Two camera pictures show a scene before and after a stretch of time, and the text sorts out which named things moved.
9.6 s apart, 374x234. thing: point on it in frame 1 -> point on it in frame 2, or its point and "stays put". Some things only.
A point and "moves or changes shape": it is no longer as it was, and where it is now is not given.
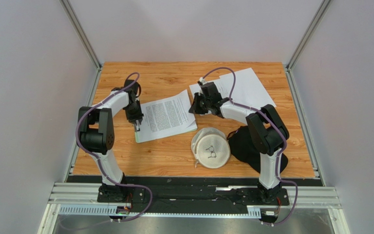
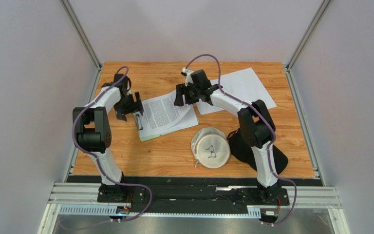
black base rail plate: x=192 y=194 stays put
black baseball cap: x=242 y=146 stays put
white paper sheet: x=247 y=89 stays put
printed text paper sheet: x=166 y=114 moves or changes shape
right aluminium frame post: x=316 y=20 stays put
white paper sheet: x=142 y=136 -> x=190 y=118
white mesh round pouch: x=210 y=147 stays put
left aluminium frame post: x=81 y=32 stays put
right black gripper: x=198 y=103 -> x=184 y=93
